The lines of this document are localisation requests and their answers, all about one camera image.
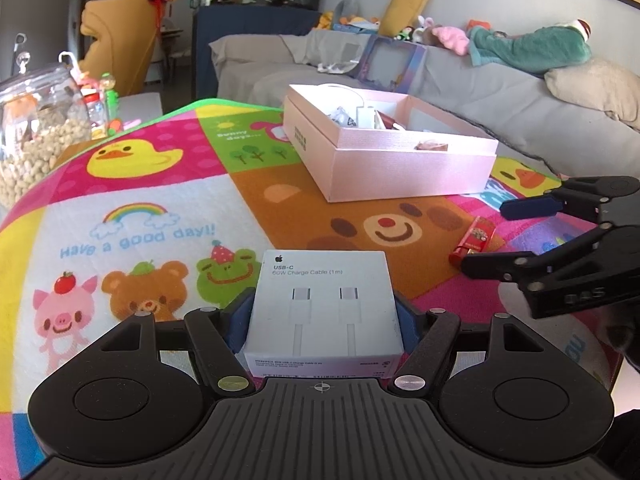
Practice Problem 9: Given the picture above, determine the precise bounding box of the red lighter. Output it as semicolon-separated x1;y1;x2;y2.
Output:
448;216;496;267

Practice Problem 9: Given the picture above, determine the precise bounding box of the purple window box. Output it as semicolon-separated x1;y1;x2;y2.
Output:
357;36;428;95

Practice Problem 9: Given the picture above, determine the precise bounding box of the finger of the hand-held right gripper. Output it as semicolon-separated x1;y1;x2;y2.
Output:
500;176;640;226
460;224;640;287

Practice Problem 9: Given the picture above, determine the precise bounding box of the yellow cushion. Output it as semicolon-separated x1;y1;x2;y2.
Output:
377;0;435;27

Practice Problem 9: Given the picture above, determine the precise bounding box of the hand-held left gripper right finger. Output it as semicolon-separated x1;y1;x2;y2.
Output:
392;292;548;399

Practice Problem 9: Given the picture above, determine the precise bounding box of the grey sofa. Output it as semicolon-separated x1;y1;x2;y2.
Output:
209;27;640;181

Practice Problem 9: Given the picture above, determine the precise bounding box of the green plastic toy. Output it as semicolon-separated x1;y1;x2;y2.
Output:
101;74;122;117

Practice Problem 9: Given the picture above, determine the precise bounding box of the grey side table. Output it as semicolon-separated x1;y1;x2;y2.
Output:
115;92;163;122

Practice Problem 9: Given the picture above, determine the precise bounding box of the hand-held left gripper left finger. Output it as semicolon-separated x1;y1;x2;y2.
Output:
97;292;258;399

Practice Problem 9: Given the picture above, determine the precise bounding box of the cartoon printed play mat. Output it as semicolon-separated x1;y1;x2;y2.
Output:
0;99;621;480

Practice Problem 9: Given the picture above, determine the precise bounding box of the small red-lidded clear jar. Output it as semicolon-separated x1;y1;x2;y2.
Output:
82;87;108;140

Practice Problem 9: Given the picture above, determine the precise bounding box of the small red packet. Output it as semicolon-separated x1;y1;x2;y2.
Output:
375;110;408;132

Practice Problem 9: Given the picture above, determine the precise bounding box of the white rabbit plush toy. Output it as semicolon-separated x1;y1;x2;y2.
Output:
412;15;437;44

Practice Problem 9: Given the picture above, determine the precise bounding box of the grey plush toy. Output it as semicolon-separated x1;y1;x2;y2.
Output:
332;0;364;26

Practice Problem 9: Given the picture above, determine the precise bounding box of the beige pillow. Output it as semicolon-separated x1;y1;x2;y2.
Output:
544;57;640;133

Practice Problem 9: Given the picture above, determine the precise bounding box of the glass jar of nuts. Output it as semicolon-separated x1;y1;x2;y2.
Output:
0;62;93;208

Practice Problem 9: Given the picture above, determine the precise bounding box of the pink cardboard box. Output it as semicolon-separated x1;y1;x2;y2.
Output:
283;83;499;203

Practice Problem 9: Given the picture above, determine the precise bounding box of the blue cabinet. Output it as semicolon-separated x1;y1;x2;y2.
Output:
194;6;321;101

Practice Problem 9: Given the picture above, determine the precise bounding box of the white adapter with cable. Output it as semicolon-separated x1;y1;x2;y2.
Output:
320;83;378;129

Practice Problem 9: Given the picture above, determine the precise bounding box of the wooden dining chair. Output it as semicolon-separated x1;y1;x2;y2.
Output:
160;25;196;86

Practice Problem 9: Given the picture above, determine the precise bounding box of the white charge cable box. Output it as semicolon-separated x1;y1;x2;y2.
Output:
243;250;405;380

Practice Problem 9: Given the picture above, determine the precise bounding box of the large yellow plush seat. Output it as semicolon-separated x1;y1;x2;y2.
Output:
80;0;161;97

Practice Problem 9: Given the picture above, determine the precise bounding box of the green plush doll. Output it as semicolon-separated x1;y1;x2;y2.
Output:
467;17;593;75

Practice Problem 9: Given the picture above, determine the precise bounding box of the white cloth bag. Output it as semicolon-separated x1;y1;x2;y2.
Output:
317;42;363;73

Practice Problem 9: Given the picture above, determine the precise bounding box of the pink plush toy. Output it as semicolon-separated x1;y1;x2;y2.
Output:
432;25;473;56

